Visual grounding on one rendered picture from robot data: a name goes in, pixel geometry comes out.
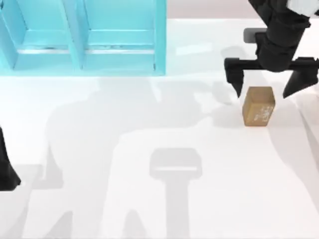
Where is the brown cardboard box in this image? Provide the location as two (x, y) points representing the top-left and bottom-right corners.
(242, 86), (277, 127)

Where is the light blue rack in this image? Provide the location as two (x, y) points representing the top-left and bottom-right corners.
(0, 0), (167, 77)

